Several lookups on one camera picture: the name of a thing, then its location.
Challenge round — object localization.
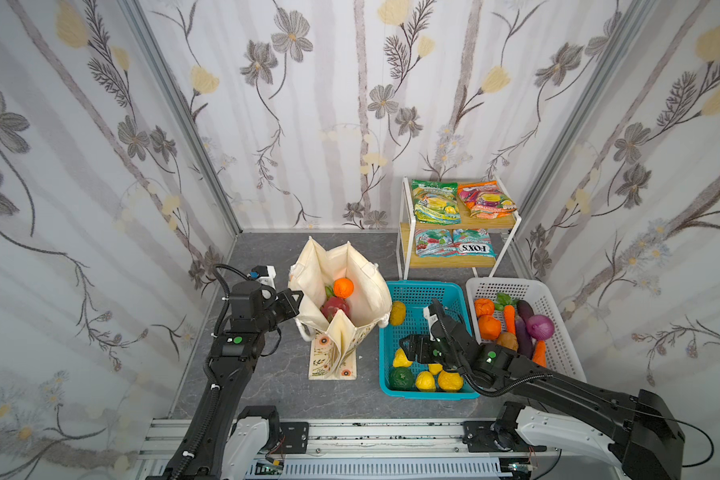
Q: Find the cream floral grocery tote bag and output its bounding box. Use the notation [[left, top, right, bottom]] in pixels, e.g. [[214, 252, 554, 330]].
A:
[[288, 238, 393, 381]]

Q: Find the aluminium mounting rail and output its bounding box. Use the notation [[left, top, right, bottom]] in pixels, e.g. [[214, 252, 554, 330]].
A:
[[137, 416, 634, 480]]

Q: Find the yellow lemon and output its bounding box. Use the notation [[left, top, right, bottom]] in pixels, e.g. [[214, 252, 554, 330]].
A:
[[393, 348, 413, 368], [415, 371, 437, 392], [389, 301, 407, 326], [428, 363, 443, 376]]

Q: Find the orange carrot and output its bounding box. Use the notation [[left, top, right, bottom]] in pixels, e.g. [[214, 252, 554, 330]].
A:
[[502, 304, 516, 335], [532, 340, 547, 368]]

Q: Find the purple onion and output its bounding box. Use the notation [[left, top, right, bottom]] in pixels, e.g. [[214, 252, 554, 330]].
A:
[[525, 315, 556, 341]]

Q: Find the orange bell pepper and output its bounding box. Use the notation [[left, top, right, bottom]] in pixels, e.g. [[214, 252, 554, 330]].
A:
[[474, 298, 495, 318]]

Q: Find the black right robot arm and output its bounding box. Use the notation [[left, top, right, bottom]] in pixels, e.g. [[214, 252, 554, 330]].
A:
[[399, 318, 686, 479]]

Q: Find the purple eggplant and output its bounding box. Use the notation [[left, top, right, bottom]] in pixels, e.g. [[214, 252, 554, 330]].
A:
[[515, 300, 534, 358]]

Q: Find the pink dragon fruit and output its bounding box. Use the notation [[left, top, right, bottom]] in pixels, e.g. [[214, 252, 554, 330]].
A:
[[320, 285, 351, 322]]

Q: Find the large yellow citrus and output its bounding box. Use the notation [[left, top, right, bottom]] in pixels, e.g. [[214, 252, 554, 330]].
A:
[[437, 370, 464, 393]]

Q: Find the orange fruit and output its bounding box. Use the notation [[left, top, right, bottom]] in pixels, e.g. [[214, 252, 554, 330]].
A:
[[332, 278, 355, 299]]

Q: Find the Fox's candy bag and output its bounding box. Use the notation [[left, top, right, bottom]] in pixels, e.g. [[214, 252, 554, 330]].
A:
[[453, 229, 496, 258]]

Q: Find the white plastic basket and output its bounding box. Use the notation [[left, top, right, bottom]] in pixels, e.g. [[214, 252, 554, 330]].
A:
[[466, 276, 588, 385]]

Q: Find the white wooden two-tier shelf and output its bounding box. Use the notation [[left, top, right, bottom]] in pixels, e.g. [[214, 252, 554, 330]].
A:
[[396, 177, 523, 280]]

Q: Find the green red candy bag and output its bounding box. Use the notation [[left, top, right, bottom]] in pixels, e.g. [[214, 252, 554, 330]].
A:
[[414, 229, 457, 258]]

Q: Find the green snack bag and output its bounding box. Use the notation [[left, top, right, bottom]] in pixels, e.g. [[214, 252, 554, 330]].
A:
[[411, 180, 461, 225]]

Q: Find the yellow lemon top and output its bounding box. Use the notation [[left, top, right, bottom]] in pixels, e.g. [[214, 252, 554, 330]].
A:
[[389, 301, 407, 326]]

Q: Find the green avocado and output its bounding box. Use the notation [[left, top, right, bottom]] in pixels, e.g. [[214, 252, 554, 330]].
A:
[[388, 367, 416, 391]]

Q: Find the orange snack bag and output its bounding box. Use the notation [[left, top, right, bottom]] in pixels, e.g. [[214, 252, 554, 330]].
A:
[[458, 181, 517, 219]]

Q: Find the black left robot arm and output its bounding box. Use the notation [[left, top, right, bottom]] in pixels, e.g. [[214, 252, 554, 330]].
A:
[[155, 264, 304, 479]]

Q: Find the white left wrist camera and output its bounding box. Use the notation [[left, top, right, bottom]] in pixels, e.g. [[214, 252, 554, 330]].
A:
[[250, 265, 276, 288]]

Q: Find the teal plastic basket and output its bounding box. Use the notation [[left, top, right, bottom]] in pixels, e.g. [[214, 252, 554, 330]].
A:
[[379, 280, 478, 401]]

